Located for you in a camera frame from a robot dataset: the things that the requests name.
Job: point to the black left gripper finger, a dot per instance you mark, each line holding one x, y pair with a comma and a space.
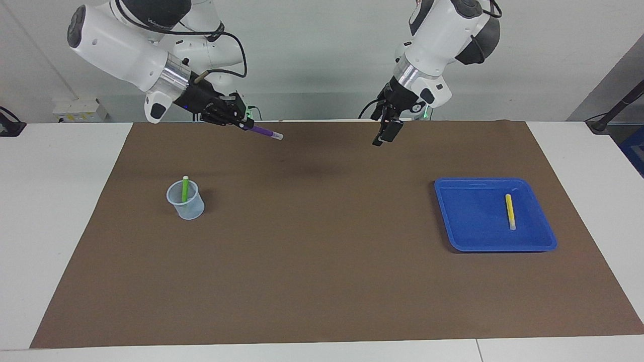
382, 113
390, 131

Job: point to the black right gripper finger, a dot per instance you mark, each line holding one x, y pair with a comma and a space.
229, 119
232, 103

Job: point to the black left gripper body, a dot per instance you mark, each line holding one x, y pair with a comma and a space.
400, 98

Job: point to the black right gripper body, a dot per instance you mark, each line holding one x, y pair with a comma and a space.
198, 98

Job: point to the purple pen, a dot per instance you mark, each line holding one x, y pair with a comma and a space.
264, 131

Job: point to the yellow pen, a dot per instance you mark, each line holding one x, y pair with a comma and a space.
510, 211

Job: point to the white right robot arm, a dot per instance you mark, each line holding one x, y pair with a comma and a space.
121, 45

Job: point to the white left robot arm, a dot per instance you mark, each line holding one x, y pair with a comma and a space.
443, 35

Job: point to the blue plastic tray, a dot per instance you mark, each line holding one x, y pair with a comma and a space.
478, 221

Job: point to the green pen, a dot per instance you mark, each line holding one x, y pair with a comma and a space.
184, 188

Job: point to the clear plastic cup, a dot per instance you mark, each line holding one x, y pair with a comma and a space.
190, 211

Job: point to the brown table mat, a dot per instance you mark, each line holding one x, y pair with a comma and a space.
322, 251

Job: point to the black object on table edge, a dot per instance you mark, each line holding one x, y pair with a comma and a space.
10, 125

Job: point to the black stand pole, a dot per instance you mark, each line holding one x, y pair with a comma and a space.
619, 108

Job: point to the blue box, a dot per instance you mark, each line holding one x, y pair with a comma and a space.
635, 151

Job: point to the white wall socket box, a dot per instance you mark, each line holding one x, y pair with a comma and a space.
80, 110

